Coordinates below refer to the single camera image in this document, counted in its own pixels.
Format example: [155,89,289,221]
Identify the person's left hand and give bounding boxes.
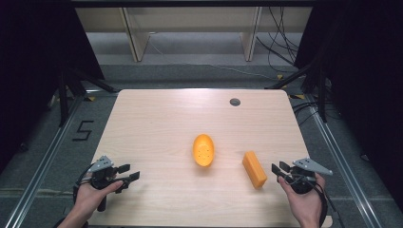
[73,180,125,220]

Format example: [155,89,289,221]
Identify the orange soap bar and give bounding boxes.
[241,150,268,190]

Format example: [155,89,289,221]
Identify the white shelf unit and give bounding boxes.
[75,6,314,63]

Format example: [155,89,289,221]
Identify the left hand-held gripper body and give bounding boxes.
[86,155,125,213]

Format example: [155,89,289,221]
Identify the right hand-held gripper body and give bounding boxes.
[287,157,335,195]

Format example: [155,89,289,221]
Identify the person's right hand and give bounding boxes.
[278,173,327,228]

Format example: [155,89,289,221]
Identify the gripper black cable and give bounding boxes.
[72,162,96,205]
[284,177,347,228]

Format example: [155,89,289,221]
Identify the orange oval soap dish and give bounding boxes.
[192,133,216,168]

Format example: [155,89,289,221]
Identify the black curtain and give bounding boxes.
[0,0,106,174]
[294,0,403,215]

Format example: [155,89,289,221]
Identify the black metal stand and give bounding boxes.
[265,58,329,124]
[57,66,119,128]

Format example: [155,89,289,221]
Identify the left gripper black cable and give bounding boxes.
[72,162,96,205]

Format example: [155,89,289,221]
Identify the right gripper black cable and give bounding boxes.
[284,177,347,228]

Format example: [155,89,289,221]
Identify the black floor cables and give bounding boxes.
[292,100,321,126]

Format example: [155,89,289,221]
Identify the metal floor rail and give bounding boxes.
[304,94,382,228]
[3,93,84,228]

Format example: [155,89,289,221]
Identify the bundle of black hanging cables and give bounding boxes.
[256,6,300,74]

